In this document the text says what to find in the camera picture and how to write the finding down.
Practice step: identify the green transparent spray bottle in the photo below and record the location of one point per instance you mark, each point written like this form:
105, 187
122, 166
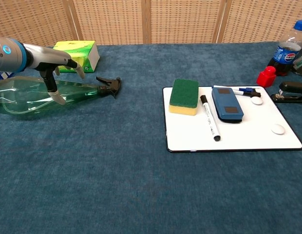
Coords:
26, 97

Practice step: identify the short black-capped whiteboard marker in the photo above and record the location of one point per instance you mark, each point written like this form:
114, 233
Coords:
251, 93

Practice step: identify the red toy block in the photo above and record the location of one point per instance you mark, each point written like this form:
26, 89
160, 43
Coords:
265, 76

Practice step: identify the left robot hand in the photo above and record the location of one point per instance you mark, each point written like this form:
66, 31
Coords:
48, 57

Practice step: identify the long black-capped whiteboard marker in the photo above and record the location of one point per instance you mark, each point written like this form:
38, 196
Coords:
210, 119

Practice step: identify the blue-capped whiteboard marker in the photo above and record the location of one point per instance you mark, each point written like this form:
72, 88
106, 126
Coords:
243, 89

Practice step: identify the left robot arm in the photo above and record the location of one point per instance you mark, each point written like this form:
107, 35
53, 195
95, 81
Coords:
9, 54

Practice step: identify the white whiteboard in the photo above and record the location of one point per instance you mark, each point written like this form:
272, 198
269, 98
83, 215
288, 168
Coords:
243, 136

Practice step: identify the blue whiteboard eraser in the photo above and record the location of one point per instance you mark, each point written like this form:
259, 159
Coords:
227, 103

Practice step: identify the bamboo folding screen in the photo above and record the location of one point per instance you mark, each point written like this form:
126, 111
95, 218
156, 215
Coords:
117, 22

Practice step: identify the blue table cloth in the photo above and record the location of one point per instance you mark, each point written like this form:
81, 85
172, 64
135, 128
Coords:
117, 182

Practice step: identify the green tissue pack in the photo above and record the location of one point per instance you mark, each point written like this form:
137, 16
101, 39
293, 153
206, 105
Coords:
85, 56

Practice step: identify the green yellow sponge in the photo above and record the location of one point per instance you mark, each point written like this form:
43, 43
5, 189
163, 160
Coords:
183, 93

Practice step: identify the Pepsi cola bottle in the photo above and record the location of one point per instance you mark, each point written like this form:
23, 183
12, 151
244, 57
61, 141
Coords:
285, 53

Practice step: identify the blue toothpaste box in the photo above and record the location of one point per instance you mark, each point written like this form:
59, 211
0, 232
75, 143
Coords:
2, 76

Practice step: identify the black stapler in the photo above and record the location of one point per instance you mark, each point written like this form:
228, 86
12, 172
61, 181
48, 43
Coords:
293, 91

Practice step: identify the white round magnet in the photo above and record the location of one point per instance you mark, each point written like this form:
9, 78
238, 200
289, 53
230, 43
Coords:
278, 129
257, 101

